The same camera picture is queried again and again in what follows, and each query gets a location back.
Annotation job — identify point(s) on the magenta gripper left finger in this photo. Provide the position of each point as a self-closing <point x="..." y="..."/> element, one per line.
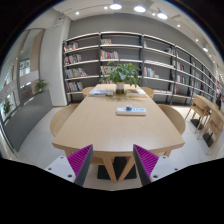
<point x="80" y="162"/>

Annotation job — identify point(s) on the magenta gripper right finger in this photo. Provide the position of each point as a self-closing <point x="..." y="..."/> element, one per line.
<point x="145" y="161"/>

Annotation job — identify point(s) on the small red white charger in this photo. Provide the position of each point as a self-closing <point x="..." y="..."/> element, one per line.
<point x="128" y="107"/>

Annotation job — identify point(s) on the wooden chair left near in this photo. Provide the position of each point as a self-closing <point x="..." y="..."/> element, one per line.
<point x="60" y="118"/>

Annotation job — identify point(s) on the wooden chair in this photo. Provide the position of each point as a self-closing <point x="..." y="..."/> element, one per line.
<point x="200" y="112"/>
<point x="86" y="91"/>
<point x="60" y="118"/>
<point x="148" y="91"/>
<point x="170" y="119"/>

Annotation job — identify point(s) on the long wooden table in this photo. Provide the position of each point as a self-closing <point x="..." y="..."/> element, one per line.
<point x="96" y="123"/>

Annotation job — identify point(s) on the wooden chair right near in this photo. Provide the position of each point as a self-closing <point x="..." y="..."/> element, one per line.
<point x="170" y="119"/>

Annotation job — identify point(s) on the white power strip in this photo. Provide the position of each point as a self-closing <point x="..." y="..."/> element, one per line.
<point x="132" y="112"/>

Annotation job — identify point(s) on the wooden chair far left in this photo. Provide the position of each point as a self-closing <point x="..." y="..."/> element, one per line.
<point x="86" y="91"/>

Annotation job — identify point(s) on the stacked books right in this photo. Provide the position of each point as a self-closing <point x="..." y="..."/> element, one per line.
<point x="135" y="93"/>

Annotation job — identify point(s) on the open book left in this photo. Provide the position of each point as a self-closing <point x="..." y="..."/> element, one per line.
<point x="101" y="92"/>

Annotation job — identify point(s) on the wooden chair far right side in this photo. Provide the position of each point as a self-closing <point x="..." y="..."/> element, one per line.
<point x="200" y="112"/>

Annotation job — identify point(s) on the wooden side table right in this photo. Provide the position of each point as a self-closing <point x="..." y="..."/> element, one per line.
<point x="213" y="127"/>

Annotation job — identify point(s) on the green plant by window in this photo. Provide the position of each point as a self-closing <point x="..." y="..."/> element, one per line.
<point x="40" y="86"/>

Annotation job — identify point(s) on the green plant lower left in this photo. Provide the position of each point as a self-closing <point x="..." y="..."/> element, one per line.
<point x="6" y="107"/>

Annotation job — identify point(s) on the potted green plant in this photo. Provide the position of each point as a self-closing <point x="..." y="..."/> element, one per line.
<point x="120" y="74"/>

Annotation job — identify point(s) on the large grey bookshelf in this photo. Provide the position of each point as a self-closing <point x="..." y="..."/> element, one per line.
<point x="173" y="73"/>

